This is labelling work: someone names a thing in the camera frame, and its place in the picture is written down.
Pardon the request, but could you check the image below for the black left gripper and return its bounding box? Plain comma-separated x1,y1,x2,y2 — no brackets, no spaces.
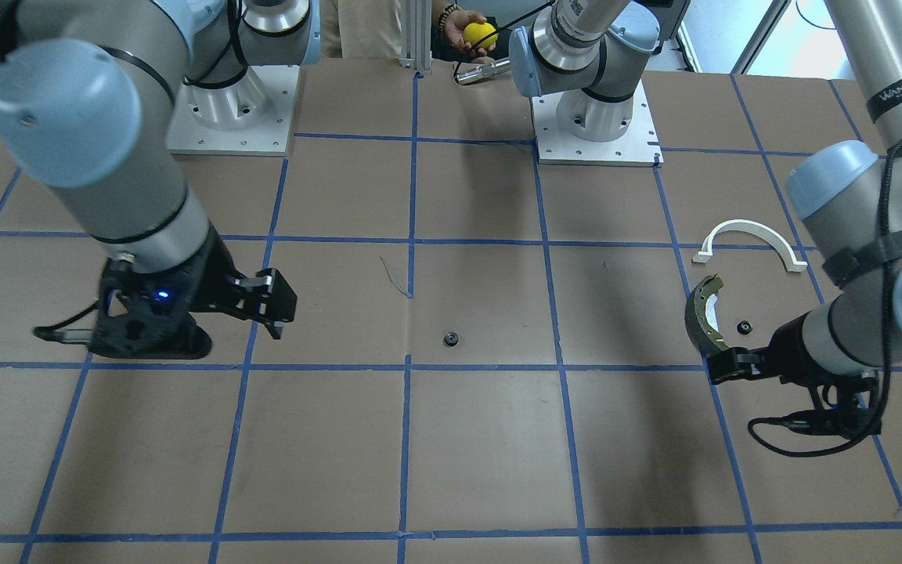
706,317,882,438

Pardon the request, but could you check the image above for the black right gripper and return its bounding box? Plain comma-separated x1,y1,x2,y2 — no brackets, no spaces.
96,229,298,360

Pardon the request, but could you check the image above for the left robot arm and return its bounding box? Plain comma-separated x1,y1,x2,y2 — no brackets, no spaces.
511,1,902,447

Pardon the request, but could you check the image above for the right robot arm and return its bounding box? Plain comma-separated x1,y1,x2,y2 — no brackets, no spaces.
0,1,661,379

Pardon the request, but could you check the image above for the green brake shoe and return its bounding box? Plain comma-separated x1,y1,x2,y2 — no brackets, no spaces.
684,274,729,356

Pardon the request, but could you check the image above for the person in beige shirt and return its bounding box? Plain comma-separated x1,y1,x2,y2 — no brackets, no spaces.
316,1,493,64

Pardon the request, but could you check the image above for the silver flashlight tool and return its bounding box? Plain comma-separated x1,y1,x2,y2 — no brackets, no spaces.
453,58,511,86

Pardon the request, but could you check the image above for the yellow ball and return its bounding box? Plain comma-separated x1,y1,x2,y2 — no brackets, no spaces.
463,21,498,51

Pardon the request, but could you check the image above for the white curved plastic bracket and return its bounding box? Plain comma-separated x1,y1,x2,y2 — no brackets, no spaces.
691,219,809,273

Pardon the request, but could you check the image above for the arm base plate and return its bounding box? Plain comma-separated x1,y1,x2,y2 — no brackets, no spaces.
531,81,665,167
165,67,301,156

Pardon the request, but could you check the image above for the aluminium frame post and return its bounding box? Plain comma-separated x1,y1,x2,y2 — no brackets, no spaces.
399,0,432,74

